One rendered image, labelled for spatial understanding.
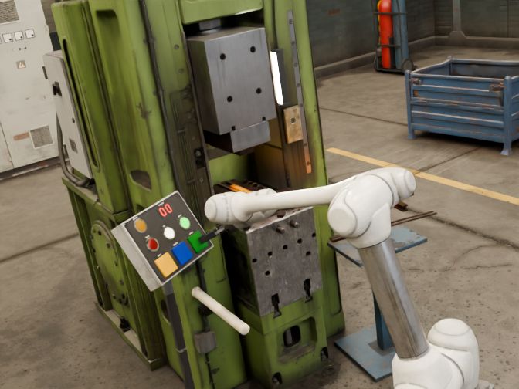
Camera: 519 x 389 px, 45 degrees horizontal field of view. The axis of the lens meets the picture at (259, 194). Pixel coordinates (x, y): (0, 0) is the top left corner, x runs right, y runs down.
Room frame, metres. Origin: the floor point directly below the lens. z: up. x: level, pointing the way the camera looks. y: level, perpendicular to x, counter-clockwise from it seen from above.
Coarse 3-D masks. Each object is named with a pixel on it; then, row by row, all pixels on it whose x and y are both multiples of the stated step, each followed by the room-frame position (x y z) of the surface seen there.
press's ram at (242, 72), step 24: (192, 48) 2.72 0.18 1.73; (216, 48) 2.65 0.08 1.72; (240, 48) 2.70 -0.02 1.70; (264, 48) 2.76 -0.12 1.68; (192, 72) 2.75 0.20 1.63; (216, 72) 2.64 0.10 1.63; (240, 72) 2.69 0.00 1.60; (264, 72) 2.75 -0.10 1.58; (216, 96) 2.63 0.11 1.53; (240, 96) 2.68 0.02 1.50; (264, 96) 2.74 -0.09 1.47; (216, 120) 2.63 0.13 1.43; (240, 120) 2.67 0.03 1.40
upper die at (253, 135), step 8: (264, 120) 2.75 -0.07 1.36; (248, 128) 2.69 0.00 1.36; (256, 128) 2.71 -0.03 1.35; (264, 128) 2.73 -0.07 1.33; (208, 136) 2.84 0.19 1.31; (216, 136) 2.76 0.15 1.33; (224, 136) 2.70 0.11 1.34; (232, 136) 2.65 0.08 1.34; (240, 136) 2.67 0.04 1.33; (248, 136) 2.69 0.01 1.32; (256, 136) 2.71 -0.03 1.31; (264, 136) 2.73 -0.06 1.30; (216, 144) 2.77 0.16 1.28; (224, 144) 2.71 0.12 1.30; (232, 144) 2.65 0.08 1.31; (240, 144) 2.67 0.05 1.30; (248, 144) 2.68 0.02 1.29; (256, 144) 2.71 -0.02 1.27; (232, 152) 2.65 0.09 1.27
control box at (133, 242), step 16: (176, 192) 2.46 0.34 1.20; (176, 208) 2.40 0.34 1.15; (128, 224) 2.21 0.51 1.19; (160, 224) 2.30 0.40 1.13; (176, 224) 2.35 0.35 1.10; (192, 224) 2.40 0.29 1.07; (128, 240) 2.19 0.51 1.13; (144, 240) 2.21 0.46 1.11; (160, 240) 2.25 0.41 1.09; (176, 240) 2.30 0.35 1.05; (128, 256) 2.20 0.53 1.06; (144, 256) 2.16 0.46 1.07; (160, 256) 2.20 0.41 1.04; (144, 272) 2.16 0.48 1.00; (160, 272) 2.15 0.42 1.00; (176, 272) 2.19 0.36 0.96
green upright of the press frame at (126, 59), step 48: (96, 0) 2.90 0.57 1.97; (144, 0) 2.66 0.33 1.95; (144, 48) 2.64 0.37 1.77; (144, 96) 2.62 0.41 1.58; (192, 96) 2.73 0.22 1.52; (144, 144) 2.68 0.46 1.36; (192, 144) 2.71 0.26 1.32; (144, 192) 2.79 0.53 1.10; (192, 192) 2.68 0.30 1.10; (192, 288) 2.64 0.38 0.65; (192, 336) 2.62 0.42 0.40
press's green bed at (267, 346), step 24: (240, 312) 2.76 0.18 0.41; (288, 312) 2.66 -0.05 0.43; (312, 312) 2.73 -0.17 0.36; (240, 336) 2.81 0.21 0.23; (264, 336) 2.60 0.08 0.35; (288, 336) 2.74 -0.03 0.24; (312, 336) 2.77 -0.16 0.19; (264, 360) 2.62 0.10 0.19; (288, 360) 2.65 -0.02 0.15; (312, 360) 2.71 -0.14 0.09; (264, 384) 2.66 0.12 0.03; (288, 384) 2.63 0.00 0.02
